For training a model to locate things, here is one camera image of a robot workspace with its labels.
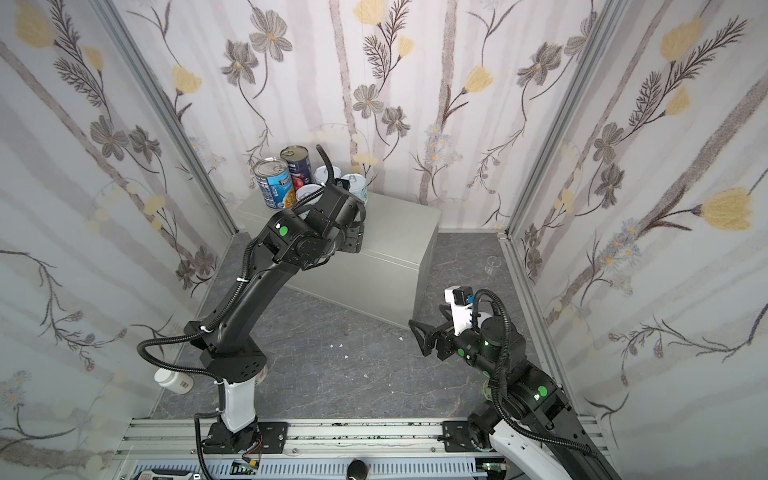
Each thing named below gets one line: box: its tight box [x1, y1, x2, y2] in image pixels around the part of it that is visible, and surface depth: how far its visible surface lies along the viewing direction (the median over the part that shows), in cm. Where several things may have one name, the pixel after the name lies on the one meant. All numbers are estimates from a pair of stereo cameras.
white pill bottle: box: [154, 368, 195, 395], surface depth 78 cm
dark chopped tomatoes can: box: [280, 145, 312, 191], surface depth 79 cm
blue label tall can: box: [252, 158, 297, 209], surface depth 75 cm
